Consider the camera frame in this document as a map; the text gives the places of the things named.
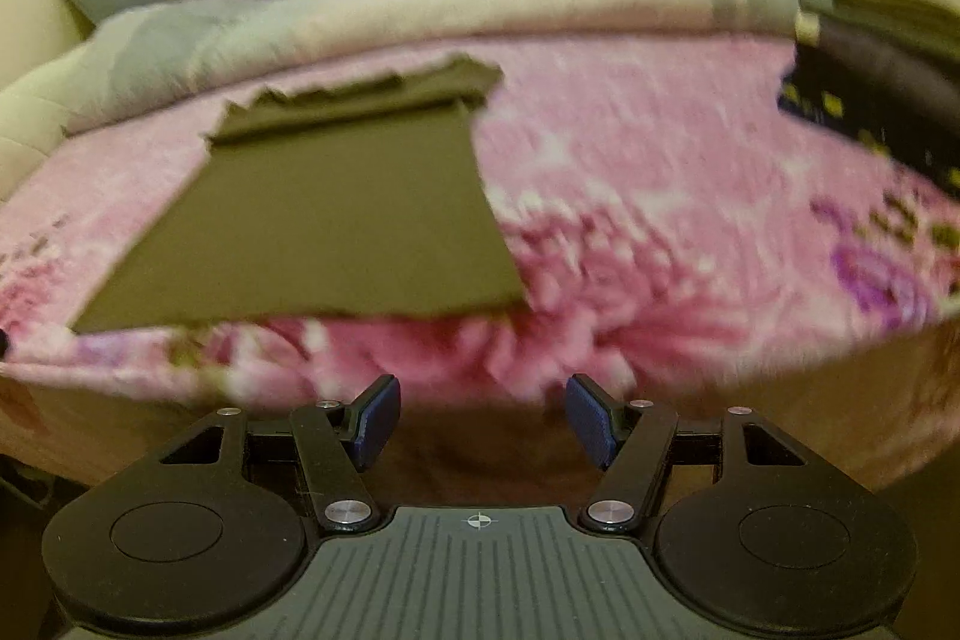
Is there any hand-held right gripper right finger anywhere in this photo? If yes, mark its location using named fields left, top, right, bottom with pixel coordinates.
left=566, top=373, right=826, bottom=534

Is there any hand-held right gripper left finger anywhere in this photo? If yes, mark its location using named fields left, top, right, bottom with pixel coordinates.
left=142, top=374, right=402, bottom=534

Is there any olive green shirt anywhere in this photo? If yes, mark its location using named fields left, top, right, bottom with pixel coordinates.
left=71, top=53, right=530, bottom=335

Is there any pink floral blanket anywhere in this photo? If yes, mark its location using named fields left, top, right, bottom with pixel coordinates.
left=0, top=36, right=960, bottom=405

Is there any navy yellow printed garment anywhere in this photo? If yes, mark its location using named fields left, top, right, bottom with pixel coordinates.
left=776, top=44, right=960, bottom=195

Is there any grey and white duvet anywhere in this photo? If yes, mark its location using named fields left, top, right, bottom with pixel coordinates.
left=64, top=0, right=800, bottom=135

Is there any dull green garment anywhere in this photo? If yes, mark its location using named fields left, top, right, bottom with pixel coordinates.
left=829, top=0, right=960, bottom=45

